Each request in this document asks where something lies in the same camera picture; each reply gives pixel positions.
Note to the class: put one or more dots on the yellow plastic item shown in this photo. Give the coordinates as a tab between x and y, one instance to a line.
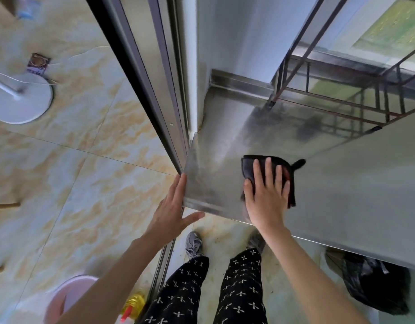
134	305

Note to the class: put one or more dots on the white round stand base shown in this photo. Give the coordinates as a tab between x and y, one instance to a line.
25	104

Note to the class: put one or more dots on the black shoe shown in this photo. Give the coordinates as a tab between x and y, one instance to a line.
194	246
256	242

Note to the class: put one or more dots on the person's right forearm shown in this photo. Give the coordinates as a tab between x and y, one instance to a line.
312	283

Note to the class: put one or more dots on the dark blue towel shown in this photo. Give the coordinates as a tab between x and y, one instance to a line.
248	163

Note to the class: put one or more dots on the pink plastic basin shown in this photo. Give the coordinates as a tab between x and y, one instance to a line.
72	290

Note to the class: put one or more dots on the frosted glass window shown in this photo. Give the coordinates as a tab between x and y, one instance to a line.
393	30

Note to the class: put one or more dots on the metal floor rail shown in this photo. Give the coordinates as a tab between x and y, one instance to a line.
161	266

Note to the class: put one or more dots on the person's right hand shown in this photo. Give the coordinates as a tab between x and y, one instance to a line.
266	205

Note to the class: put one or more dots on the person's left hand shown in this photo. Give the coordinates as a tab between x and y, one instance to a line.
168	219

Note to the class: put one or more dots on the steel door rail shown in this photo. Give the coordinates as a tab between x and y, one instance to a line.
143	64

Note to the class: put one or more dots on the small brown packet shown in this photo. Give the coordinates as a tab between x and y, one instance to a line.
38	64

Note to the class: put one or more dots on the person's left forearm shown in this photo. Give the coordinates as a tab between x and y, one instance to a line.
109	286

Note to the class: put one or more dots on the black trash bin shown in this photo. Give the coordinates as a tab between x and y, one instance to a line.
373	286

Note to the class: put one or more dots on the dark metal wire rack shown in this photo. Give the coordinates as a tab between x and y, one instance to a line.
329	101

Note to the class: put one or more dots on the black patterned trousers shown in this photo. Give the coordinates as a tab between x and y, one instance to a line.
180	293

